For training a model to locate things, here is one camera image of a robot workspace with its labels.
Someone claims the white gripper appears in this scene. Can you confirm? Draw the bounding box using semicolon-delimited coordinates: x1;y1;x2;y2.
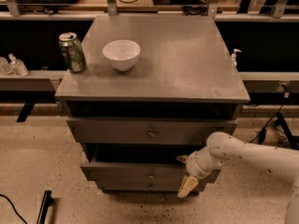
176;147;215;198

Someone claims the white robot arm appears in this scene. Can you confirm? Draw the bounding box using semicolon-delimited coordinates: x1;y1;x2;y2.
178;132;299;224

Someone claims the grey top drawer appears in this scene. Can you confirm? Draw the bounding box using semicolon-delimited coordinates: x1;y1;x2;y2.
67;118;237;145

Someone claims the black table leg right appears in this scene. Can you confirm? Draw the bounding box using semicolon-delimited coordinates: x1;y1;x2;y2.
275;112;299;150

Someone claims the white pump bottle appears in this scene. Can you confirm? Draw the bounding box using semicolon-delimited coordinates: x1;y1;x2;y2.
231;49;242;67

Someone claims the white ceramic bowl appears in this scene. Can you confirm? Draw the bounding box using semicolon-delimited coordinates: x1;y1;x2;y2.
102;40;141;72

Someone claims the black stand foot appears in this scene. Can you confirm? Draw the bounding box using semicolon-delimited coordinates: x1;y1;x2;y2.
36;190;53;224

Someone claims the green soda can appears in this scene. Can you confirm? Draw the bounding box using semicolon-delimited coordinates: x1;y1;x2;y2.
59;32;86;73

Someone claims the clear bottle on shelf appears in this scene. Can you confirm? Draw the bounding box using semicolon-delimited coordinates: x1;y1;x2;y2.
8;53;29;77

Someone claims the clear container on shelf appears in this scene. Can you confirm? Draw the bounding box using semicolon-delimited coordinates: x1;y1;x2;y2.
0;57;12;75

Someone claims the black floor cable right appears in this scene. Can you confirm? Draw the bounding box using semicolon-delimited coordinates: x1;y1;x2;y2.
247;91;291;149

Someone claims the black floor cable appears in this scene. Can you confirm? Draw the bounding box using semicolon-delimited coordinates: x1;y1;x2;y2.
0;193;28;224
247;91;291;149

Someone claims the black floor cable left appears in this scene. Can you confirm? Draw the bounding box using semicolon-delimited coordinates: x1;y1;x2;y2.
0;193;28;224

